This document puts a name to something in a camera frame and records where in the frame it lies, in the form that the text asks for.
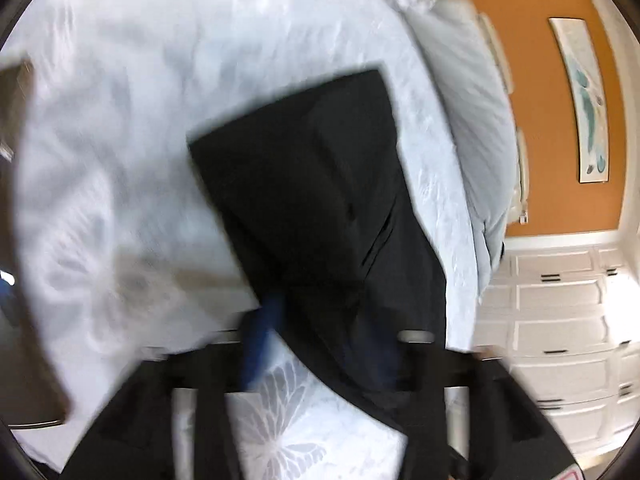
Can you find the black object beside bed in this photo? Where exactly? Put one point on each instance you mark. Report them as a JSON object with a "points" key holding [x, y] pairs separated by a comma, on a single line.
{"points": [[500, 252]]}

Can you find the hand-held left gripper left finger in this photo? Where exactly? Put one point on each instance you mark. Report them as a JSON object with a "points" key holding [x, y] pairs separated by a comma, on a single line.
{"points": [[261, 332]]}

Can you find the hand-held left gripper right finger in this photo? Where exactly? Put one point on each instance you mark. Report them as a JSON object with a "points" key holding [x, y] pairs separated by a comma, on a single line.
{"points": [[425, 360]]}

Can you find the butterfly print bedsheet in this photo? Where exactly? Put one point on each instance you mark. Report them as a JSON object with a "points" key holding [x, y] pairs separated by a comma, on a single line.
{"points": [[150, 110]]}

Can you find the white panelled wardrobe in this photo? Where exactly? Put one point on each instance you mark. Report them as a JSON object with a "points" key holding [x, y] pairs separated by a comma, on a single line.
{"points": [[550, 300]]}

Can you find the framed wall picture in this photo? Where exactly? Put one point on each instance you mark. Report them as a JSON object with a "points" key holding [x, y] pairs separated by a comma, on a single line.
{"points": [[585, 100]]}

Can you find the black pants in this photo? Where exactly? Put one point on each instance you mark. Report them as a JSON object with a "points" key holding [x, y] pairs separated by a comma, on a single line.
{"points": [[310, 185]]}

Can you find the grey duvet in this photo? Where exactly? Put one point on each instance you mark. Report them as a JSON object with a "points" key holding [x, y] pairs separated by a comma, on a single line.
{"points": [[475, 110]]}

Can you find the white wall socket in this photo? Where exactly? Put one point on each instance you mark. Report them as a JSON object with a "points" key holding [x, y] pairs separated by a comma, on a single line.
{"points": [[523, 216]]}

